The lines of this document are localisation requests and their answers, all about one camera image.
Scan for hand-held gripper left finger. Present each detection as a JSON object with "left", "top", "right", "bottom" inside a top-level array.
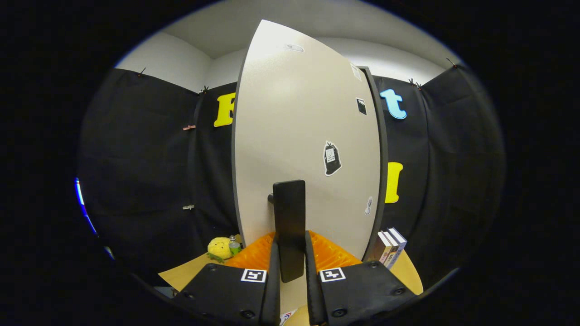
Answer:
[{"left": 172, "top": 232, "right": 282, "bottom": 326}]

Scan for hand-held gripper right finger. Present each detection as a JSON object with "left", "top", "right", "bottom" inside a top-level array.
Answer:
[{"left": 304, "top": 230, "right": 417, "bottom": 326}]

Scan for grey shoe cabinet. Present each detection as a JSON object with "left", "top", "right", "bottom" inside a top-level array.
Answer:
[{"left": 359, "top": 66, "right": 389, "bottom": 262}]

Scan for yellow pineapple plush toy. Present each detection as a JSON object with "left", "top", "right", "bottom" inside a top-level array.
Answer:
[{"left": 207, "top": 237, "right": 233, "bottom": 264}]

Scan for black backdrop cloth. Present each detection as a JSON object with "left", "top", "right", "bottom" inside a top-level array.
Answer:
[{"left": 78, "top": 61, "right": 506, "bottom": 290}]

